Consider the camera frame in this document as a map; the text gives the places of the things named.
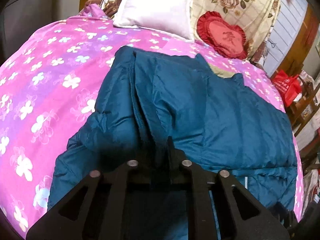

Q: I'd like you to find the red shopping bag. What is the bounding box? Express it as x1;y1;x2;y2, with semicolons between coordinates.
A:
271;70;302;107

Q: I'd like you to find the wooden shelf rack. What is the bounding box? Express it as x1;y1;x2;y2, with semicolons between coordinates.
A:
286;76;319;137

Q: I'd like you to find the cream rose-print folded quilt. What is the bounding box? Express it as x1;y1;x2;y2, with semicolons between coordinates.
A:
191;0;280;57

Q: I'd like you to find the dark teal down jacket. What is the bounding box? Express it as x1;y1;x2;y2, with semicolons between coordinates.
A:
47;45;299;240

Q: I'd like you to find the pink floral bed sheet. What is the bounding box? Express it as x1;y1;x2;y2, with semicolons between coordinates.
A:
1;5;304;239

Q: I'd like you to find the white pillow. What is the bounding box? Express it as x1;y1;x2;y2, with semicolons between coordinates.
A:
113;0;194;41

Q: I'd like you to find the red heart-shaped cushion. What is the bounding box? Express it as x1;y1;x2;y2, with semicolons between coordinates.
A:
196;11;247;60

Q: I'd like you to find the grey refrigerator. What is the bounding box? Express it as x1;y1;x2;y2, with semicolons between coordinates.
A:
1;0;79;63

